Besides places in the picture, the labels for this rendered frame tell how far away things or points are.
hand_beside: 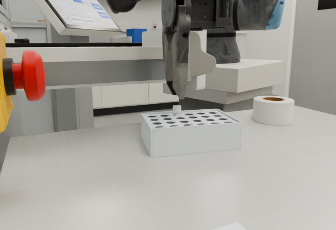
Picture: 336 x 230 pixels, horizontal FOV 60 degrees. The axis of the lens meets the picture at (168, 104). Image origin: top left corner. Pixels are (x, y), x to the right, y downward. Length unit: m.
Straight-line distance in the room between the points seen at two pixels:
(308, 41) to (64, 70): 4.05
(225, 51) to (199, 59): 0.60
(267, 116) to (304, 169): 0.19
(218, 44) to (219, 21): 0.59
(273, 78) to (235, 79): 0.21
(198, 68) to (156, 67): 0.11
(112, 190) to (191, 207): 0.08
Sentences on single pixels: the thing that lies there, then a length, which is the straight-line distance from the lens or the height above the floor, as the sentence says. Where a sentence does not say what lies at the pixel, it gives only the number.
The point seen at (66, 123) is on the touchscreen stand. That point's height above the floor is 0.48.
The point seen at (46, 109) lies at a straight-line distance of 2.30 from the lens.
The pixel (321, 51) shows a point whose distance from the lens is 4.22.
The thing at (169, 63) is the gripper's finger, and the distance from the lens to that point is 0.44.
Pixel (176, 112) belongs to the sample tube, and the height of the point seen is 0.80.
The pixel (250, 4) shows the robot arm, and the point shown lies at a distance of 0.96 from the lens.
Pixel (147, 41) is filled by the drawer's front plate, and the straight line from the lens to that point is 0.74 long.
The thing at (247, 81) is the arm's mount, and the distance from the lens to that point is 0.89.
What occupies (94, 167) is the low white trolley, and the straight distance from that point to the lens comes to 0.35.
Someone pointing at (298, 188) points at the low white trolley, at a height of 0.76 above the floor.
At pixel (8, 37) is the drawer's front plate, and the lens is 0.76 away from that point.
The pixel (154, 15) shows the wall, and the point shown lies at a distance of 4.55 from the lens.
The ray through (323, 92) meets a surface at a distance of 4.22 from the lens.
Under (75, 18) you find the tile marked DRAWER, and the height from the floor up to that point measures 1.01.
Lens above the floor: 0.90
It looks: 12 degrees down
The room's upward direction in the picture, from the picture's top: straight up
